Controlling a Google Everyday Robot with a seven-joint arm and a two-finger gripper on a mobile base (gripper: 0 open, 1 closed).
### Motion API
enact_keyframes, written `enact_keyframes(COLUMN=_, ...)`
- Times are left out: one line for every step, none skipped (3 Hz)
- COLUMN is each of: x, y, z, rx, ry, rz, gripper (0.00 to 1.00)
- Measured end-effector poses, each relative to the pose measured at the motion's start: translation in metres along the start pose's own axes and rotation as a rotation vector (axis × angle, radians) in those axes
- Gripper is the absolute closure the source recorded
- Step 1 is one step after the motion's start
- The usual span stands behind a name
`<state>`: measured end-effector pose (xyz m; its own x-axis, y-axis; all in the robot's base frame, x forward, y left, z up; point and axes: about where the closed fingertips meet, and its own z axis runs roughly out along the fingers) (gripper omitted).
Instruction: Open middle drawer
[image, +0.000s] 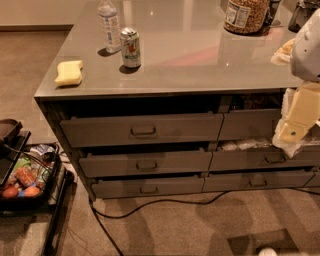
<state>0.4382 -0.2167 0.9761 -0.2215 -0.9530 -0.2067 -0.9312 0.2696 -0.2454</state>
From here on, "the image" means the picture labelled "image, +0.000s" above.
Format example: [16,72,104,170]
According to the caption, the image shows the grey drawer cabinet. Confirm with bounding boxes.
[35,0,319,199]

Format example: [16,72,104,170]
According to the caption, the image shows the plastic bags in drawer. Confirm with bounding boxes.
[218,138,303,158]

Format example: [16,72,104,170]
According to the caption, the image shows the yellow sponge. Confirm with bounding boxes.
[55,60,83,86]

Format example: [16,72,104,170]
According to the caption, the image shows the dark glass container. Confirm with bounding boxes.
[288,0,320,33]

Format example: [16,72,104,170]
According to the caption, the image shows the dark bottle behind jar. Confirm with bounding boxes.
[264,0,281,25]

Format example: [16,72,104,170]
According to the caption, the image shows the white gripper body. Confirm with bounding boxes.
[280,82,320,143]

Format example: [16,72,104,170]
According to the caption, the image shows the silver green soda can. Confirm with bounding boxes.
[120,27,141,68]

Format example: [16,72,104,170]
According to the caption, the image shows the black floor cable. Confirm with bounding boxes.
[88,188,320,256]

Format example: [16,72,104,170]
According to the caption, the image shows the large jar of nuts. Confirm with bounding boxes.
[224,0,269,35]

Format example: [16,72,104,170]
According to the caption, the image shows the grey drawer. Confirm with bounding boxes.
[209,146,320,171]
[92,176,204,198]
[79,148,212,178]
[203,169,314,192]
[219,109,281,140]
[60,112,223,148]

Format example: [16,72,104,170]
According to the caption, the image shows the clear plastic water bottle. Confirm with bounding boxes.
[98,0,121,53]

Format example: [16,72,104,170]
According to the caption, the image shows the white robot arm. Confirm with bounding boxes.
[280,10,320,143]

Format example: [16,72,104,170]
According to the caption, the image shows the black basket of groceries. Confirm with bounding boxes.
[0,144,61,210]

